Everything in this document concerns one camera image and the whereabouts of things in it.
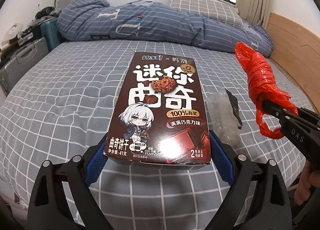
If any grey checked pillow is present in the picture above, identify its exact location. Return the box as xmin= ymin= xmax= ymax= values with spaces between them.
xmin=168 ymin=0 xmax=243 ymax=29

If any brown cookie box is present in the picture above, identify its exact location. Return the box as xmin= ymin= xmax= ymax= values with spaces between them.
xmin=104 ymin=52 xmax=211 ymax=167

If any blue striped duvet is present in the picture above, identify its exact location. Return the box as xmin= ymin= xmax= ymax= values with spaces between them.
xmin=57 ymin=0 xmax=273 ymax=57

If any person's right hand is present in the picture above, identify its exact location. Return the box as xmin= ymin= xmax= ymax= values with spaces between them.
xmin=294 ymin=160 xmax=320 ymax=205

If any grey suitcase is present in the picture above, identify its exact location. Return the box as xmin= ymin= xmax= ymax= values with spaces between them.
xmin=1 ymin=37 xmax=49 ymax=96

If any clear bubble wrap bag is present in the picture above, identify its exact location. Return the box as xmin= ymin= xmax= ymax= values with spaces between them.
xmin=205 ymin=89 xmax=242 ymax=148

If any grey checked bed sheet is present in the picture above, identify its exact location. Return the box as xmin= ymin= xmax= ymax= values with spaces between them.
xmin=1 ymin=40 xmax=305 ymax=229

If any wooden headboard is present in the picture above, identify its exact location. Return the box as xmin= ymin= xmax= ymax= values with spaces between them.
xmin=267 ymin=13 xmax=319 ymax=112

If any teal suitcase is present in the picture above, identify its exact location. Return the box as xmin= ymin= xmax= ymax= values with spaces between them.
xmin=40 ymin=17 xmax=65 ymax=52

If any clutter pile on suitcases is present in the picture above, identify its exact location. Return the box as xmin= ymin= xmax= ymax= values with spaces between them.
xmin=1 ymin=7 xmax=61 ymax=61

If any red plastic bag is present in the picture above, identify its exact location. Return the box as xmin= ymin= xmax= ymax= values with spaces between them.
xmin=234 ymin=42 xmax=298 ymax=140

